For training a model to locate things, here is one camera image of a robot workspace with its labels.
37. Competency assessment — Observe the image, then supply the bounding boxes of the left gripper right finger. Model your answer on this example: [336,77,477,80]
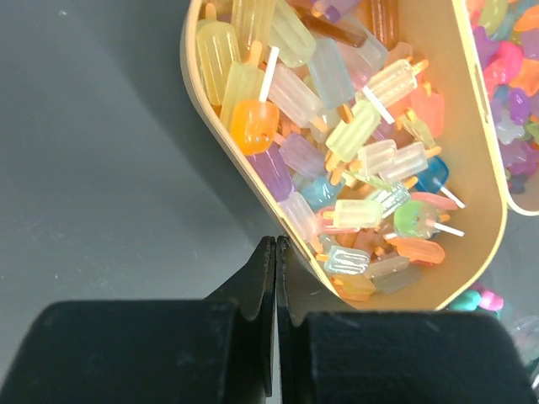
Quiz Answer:
[275,237,537,403]

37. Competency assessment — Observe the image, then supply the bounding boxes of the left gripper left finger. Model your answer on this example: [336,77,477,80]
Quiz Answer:
[1,237,276,403]

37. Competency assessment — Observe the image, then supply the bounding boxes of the orange tray yellow gummies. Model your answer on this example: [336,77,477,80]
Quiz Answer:
[180,1,507,311]

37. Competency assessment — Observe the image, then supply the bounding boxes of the clear round jar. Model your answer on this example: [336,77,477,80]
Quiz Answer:
[446,282,538,386]

